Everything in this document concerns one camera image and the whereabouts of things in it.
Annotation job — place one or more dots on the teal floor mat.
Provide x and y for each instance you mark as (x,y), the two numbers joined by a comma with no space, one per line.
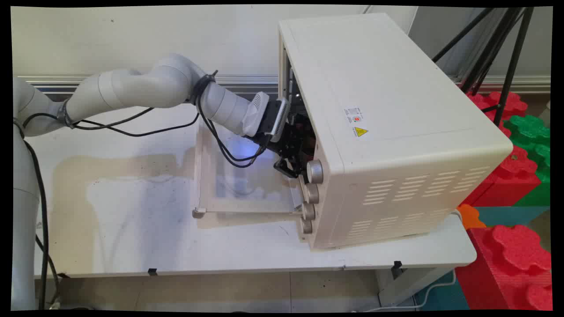
(443,297)

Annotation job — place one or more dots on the black tripod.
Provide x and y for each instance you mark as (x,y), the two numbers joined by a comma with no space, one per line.
(513,57)

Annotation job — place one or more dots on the orange foam block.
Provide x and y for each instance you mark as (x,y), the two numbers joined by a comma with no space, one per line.
(470,216)

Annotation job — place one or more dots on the green foam block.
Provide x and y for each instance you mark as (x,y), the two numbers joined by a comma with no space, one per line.
(528,132)

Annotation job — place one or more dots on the large red foam block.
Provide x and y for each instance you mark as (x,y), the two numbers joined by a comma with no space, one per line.
(511,268)

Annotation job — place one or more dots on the cream toaster oven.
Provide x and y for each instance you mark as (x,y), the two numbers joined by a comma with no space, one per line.
(396,132)

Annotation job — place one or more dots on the white product label sticker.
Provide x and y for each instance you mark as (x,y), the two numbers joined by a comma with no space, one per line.
(354,115)

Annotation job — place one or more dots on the cream glass oven door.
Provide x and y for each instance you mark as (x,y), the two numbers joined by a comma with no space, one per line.
(246,204)

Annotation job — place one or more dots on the small silver oven knob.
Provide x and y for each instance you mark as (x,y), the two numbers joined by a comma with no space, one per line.
(306,226)

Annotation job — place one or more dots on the white table leg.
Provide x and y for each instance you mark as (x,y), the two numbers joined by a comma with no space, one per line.
(410,284)

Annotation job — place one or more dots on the aluminium wall rail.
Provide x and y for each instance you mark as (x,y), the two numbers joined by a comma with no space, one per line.
(246,81)

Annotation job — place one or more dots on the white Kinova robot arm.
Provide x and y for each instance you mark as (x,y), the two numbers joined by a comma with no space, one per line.
(132,88)

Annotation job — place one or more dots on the grey ribbed wrist camera box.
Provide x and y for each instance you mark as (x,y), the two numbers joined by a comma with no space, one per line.
(280,119)

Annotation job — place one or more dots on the flat red foam block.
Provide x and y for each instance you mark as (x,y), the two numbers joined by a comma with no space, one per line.
(511,105)

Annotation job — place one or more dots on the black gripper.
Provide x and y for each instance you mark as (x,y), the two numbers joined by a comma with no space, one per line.
(291,141)

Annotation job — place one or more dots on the teal foam block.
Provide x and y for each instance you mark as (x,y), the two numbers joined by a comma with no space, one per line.
(511,215)

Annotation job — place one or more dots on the yellow warning triangle sticker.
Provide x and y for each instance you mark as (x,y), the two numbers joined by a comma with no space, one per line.
(361,131)

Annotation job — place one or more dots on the large silver oven knob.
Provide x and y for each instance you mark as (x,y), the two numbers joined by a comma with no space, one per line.
(314,171)

